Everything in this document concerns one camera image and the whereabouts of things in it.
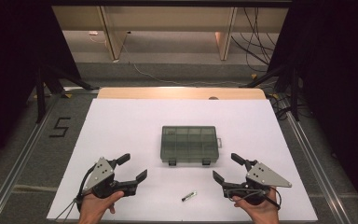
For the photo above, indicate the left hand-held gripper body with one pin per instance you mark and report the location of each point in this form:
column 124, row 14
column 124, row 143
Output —
column 101, row 172

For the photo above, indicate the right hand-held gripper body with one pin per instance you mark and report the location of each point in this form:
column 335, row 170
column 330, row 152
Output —
column 264, row 175

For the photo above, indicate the small screw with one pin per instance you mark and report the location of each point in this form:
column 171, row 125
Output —
column 189, row 196

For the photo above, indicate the clear grey compartment storage box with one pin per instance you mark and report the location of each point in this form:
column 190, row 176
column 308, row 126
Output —
column 189, row 144

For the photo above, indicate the person's left hand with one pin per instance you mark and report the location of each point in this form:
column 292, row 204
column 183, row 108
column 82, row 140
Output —
column 94, row 208

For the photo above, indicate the person's right hand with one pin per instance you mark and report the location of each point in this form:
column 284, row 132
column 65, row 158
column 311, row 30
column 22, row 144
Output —
column 262, row 213

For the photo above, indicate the white table sheet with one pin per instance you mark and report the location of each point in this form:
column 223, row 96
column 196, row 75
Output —
column 121, row 124

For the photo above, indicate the black metal stand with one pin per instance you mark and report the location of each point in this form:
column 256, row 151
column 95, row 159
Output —
column 294, row 99
column 40, row 99

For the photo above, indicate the wooden table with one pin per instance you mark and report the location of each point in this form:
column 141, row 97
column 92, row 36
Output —
column 174, row 92

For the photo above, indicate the white plug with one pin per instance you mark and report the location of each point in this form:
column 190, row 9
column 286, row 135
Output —
column 93, row 32

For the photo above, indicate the dark curtain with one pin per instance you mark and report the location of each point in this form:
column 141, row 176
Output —
column 338, row 62
column 9, row 46

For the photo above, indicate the beige desk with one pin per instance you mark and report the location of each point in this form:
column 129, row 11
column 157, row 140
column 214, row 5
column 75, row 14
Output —
column 167, row 18

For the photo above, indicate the aluminium floor rail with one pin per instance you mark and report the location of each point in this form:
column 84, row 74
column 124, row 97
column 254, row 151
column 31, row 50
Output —
column 15, row 171
column 320, row 177

